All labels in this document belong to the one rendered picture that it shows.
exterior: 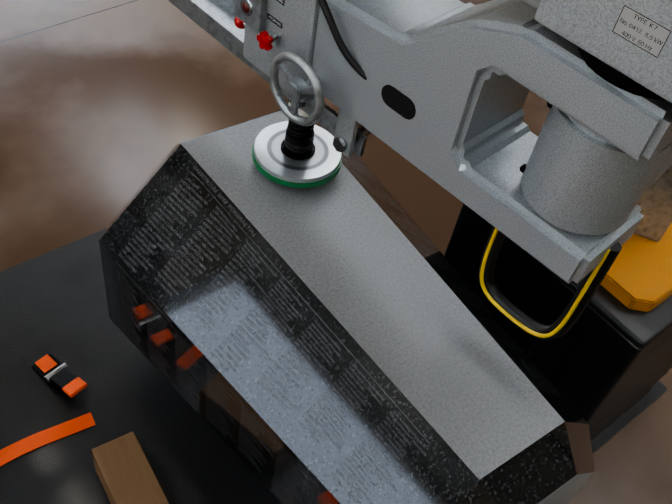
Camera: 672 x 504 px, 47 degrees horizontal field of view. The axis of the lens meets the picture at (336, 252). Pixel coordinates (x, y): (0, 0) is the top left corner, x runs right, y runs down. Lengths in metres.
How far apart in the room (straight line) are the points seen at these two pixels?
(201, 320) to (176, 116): 1.66
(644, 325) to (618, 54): 1.00
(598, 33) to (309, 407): 0.94
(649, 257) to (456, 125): 0.87
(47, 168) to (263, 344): 1.64
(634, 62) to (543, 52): 0.16
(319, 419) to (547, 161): 0.72
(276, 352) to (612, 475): 1.31
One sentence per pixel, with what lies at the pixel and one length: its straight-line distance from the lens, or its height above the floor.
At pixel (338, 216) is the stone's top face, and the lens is 1.84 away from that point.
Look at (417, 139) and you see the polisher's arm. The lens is 1.44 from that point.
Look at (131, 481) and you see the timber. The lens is 2.20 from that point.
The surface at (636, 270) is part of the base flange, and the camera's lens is 2.04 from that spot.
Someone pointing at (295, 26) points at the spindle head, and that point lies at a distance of 1.57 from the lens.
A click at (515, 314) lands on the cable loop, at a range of 1.63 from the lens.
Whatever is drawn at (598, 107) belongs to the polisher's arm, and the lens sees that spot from 1.19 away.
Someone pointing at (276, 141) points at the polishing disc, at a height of 0.88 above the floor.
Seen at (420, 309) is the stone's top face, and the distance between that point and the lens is 1.70.
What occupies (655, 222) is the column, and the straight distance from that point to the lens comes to 2.10.
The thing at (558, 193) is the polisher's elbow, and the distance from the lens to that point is 1.30.
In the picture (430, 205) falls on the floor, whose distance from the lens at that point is 3.13.
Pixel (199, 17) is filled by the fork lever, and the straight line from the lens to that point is 1.93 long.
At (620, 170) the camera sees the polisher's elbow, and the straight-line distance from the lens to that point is 1.25.
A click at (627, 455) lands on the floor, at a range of 2.71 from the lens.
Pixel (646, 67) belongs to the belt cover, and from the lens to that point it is 1.10.
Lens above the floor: 2.12
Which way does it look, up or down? 48 degrees down
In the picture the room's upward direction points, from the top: 12 degrees clockwise
